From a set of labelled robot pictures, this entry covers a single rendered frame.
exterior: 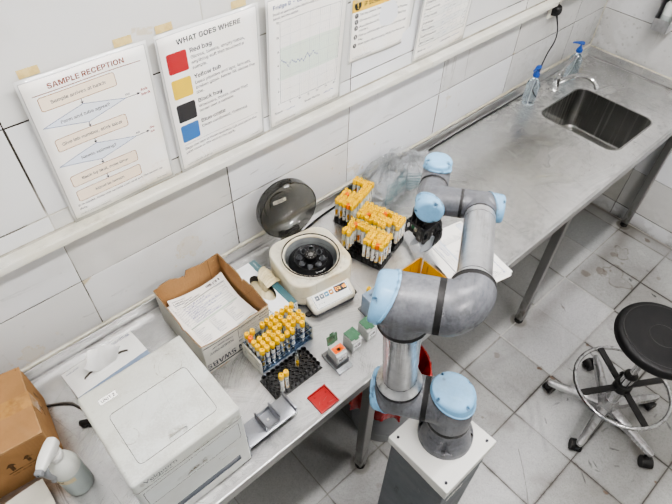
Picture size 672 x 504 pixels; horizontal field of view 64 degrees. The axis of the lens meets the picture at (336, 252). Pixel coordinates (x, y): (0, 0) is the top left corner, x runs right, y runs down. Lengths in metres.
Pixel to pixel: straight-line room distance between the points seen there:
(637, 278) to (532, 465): 1.38
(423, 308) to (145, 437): 0.69
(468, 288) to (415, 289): 0.10
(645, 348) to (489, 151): 1.02
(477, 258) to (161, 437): 0.80
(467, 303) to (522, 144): 1.68
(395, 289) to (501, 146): 1.65
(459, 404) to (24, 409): 1.09
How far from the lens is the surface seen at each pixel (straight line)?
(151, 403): 1.38
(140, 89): 1.45
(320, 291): 1.81
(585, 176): 2.59
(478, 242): 1.22
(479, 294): 1.08
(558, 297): 3.25
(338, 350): 1.67
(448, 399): 1.40
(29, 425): 1.61
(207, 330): 1.75
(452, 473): 1.57
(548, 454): 2.73
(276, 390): 1.66
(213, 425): 1.33
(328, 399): 1.66
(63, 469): 1.55
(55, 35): 1.36
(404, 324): 1.07
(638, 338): 2.36
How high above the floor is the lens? 2.36
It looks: 48 degrees down
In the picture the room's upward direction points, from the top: 2 degrees clockwise
